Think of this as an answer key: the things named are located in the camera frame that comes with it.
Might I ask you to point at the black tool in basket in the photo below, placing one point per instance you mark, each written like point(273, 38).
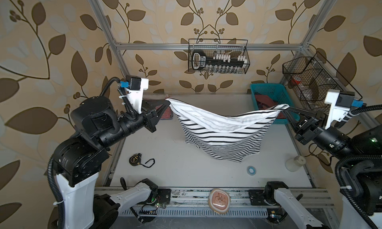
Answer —
point(200, 60)

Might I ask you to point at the maroon tank top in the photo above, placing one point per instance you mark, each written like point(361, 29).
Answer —
point(264, 102)

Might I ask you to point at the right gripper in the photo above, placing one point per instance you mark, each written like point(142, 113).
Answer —
point(309, 128)

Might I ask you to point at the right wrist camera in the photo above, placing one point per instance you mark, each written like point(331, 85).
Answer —
point(340, 103)

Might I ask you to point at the white plastic cup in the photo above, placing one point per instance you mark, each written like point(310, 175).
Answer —
point(294, 164)

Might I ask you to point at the back wire basket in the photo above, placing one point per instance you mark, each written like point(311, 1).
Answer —
point(222, 46)

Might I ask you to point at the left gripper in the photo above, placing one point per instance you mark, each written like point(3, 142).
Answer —
point(151, 114)

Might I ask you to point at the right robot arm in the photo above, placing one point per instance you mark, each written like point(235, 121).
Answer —
point(359, 169)

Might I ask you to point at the blue tape roll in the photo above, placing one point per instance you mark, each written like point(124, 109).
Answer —
point(251, 170)

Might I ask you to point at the red striped folded tank top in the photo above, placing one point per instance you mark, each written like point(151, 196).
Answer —
point(168, 114)

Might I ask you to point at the pink round badge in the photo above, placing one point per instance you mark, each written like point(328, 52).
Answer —
point(219, 201)

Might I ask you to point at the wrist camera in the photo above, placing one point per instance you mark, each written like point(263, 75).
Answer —
point(340, 103)
point(134, 88)

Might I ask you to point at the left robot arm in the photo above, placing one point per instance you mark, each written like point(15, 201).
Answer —
point(100, 122)

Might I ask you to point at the right wire basket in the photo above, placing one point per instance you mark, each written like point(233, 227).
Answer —
point(318, 75)

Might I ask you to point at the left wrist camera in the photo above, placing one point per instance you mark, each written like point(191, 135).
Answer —
point(134, 88)

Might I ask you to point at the wire basket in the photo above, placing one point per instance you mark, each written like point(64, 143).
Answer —
point(222, 46)
point(318, 75)

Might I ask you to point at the teal plastic basket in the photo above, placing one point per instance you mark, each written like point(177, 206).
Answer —
point(275, 92)

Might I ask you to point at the black white striped tank top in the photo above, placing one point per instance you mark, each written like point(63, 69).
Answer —
point(230, 138)

